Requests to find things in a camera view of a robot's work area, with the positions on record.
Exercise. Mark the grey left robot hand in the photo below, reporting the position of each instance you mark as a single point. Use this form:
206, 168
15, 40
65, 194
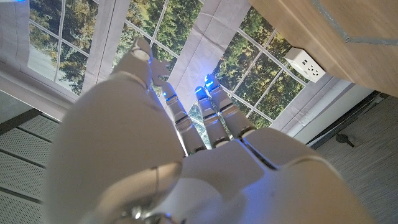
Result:
217, 180

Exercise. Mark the printed window backdrop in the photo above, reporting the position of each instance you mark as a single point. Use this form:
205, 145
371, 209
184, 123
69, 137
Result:
199, 40

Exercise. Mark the white power strip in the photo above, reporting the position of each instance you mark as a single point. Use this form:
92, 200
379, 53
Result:
304, 63

